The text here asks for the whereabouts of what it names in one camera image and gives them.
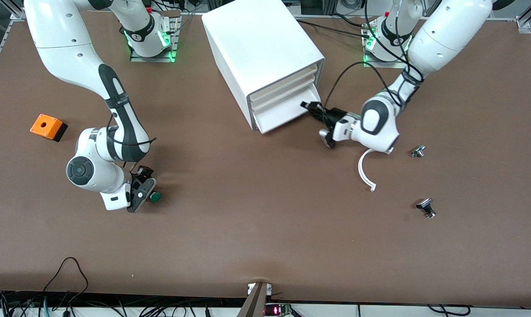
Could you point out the green push button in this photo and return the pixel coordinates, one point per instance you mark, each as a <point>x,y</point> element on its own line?
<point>156,197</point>

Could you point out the aluminium frame corner bracket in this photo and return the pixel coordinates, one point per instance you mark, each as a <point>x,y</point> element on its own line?
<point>523,23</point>

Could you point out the small device red light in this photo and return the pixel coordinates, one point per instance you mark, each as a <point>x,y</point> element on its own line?
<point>276,310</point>

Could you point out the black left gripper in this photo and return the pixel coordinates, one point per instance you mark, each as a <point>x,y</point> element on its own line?
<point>333,116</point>

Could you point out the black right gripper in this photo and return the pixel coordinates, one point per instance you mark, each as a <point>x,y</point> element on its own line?
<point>143,172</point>

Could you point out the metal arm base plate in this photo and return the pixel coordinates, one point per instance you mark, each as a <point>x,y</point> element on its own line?
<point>138,58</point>
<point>393,64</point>

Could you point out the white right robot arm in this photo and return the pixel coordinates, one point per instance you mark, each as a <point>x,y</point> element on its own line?
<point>63,44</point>

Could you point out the black silver metal bolt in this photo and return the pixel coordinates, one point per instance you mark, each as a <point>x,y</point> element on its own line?
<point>425,204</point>

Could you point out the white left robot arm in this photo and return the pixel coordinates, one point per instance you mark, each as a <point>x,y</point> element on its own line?
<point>446,39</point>

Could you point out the brown camera mount post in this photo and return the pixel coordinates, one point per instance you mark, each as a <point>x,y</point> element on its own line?
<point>253,304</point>

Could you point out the white plastic drawer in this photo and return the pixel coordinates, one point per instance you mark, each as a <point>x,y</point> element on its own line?
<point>283,84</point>
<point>287,112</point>
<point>283,93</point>

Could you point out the white drawer cabinet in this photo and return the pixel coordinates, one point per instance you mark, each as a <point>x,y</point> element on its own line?
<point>261,44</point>

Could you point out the orange button enclosure box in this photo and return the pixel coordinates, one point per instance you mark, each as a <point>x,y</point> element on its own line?
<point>45,125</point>

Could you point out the aluminium frame profile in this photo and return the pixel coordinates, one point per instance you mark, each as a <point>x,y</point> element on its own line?
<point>18,14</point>

